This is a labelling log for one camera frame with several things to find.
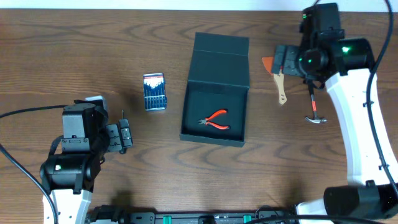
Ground blue precision screwdriver set case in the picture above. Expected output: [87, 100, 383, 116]
[143, 73, 167, 111]

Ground red handled pliers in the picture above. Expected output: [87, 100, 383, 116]
[197, 109, 230, 131]

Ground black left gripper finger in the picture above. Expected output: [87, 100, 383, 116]
[106, 124, 123, 152]
[119, 119, 133, 154]

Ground small hammer red black handle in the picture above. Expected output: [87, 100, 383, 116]
[304, 80, 328, 124]

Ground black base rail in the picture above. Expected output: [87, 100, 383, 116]
[85, 204, 299, 224]

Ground black open gift box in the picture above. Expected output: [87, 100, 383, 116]
[180, 32, 250, 147]

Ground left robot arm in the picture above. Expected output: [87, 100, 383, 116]
[40, 96, 132, 223]

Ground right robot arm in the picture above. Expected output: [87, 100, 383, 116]
[180, 2, 397, 223]

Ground orange scraper wooden handle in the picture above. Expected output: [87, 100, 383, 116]
[262, 57, 287, 105]

